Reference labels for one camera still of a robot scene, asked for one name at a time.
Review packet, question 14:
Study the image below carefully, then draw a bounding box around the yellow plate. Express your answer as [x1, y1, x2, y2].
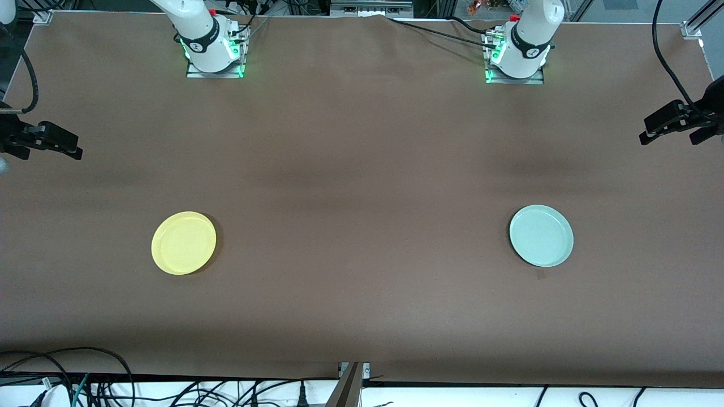
[151, 211, 217, 276]

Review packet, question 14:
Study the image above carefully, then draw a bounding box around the pale green plate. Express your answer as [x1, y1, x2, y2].
[509, 205, 574, 268]

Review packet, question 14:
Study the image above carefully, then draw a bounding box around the orange background object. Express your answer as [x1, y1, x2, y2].
[467, 0, 510, 15]

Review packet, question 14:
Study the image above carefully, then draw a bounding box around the brown table cover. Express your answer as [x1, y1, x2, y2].
[0, 11, 724, 388]

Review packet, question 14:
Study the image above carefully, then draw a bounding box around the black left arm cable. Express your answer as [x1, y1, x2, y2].
[652, 0, 695, 109]

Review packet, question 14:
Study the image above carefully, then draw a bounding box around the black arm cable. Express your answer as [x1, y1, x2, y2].
[0, 23, 39, 114]
[652, 0, 695, 109]

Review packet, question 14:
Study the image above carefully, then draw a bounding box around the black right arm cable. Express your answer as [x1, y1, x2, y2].
[0, 23, 39, 114]

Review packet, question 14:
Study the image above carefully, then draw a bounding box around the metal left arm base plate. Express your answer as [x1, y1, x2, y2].
[485, 31, 545, 85]

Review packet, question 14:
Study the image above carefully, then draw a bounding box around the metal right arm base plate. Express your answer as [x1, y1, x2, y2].
[187, 25, 249, 79]

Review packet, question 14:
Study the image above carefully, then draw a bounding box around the green cable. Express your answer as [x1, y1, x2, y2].
[72, 373, 90, 407]

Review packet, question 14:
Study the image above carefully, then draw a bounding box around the grey metal rail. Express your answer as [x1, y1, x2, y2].
[331, 0, 413, 16]

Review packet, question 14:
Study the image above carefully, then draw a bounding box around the aluminium frame post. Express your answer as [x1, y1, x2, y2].
[325, 362, 371, 407]

